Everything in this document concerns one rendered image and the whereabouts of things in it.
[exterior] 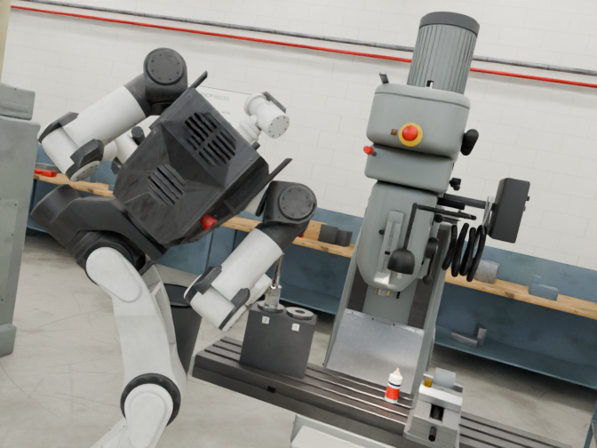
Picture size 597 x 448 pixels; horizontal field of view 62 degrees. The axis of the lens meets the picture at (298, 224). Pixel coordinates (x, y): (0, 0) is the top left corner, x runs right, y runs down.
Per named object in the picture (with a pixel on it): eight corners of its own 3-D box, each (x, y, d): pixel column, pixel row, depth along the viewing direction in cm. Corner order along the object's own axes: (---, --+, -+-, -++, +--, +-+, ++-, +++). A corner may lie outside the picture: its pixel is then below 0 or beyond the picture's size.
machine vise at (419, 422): (457, 457, 133) (466, 419, 132) (401, 436, 138) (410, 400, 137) (460, 406, 166) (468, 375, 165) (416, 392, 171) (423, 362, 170)
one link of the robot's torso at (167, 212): (177, 286, 102) (301, 164, 101) (61, 167, 103) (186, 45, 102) (207, 271, 132) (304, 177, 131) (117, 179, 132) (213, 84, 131)
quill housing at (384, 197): (415, 300, 146) (440, 192, 142) (346, 282, 151) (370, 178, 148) (418, 288, 164) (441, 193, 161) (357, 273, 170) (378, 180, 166)
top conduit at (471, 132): (477, 143, 129) (480, 129, 129) (460, 140, 131) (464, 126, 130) (470, 156, 173) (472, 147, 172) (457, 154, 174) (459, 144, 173)
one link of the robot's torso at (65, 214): (19, 220, 112) (75, 164, 111) (43, 213, 125) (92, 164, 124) (112, 304, 116) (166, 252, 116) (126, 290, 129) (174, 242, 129)
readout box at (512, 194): (519, 244, 164) (535, 182, 162) (489, 238, 166) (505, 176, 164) (511, 240, 183) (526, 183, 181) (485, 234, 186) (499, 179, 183)
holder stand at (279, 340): (303, 380, 162) (315, 321, 160) (238, 364, 164) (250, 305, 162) (306, 365, 174) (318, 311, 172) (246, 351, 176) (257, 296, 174)
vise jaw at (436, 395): (459, 413, 144) (463, 400, 144) (417, 398, 148) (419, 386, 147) (460, 405, 150) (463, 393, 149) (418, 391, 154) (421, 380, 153)
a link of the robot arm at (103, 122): (65, 176, 108) (150, 119, 114) (27, 128, 108) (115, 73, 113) (75, 186, 119) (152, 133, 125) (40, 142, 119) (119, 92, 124)
